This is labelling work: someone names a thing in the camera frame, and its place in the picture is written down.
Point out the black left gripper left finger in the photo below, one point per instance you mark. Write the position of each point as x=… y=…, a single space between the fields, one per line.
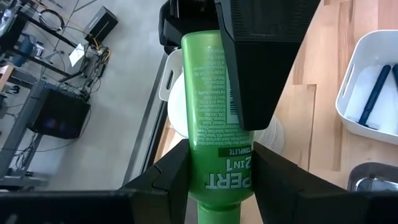
x=168 y=186

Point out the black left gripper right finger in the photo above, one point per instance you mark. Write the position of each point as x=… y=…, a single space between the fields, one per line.
x=280 y=193

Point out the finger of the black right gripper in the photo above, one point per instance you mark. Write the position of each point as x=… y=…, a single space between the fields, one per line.
x=186 y=15
x=264 y=62

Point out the green shampoo bottle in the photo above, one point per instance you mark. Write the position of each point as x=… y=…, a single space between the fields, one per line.
x=211 y=124

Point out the blue disposable razor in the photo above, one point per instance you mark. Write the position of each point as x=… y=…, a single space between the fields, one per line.
x=374 y=93

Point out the white plastic bin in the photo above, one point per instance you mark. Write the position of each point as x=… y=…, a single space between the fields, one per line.
x=388 y=105

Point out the white wipes canister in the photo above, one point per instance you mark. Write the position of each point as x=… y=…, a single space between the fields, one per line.
x=177 y=109

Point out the black equipment box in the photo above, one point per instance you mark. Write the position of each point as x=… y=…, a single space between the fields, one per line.
x=101 y=21

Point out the long dark grey plastic bin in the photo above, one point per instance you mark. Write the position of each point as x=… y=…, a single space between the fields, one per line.
x=367 y=169

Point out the white paper sheet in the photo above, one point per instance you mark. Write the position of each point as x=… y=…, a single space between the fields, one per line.
x=76 y=54

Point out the black desktop computer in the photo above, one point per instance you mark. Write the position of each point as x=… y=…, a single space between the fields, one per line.
x=59 y=112

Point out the grey metal table leg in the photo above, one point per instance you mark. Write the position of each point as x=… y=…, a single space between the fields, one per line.
x=29 y=105

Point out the blue grey device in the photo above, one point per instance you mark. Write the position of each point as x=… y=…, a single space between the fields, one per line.
x=26 y=46

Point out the black aluminium table frame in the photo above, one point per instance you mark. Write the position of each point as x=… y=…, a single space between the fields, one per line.
x=156 y=130

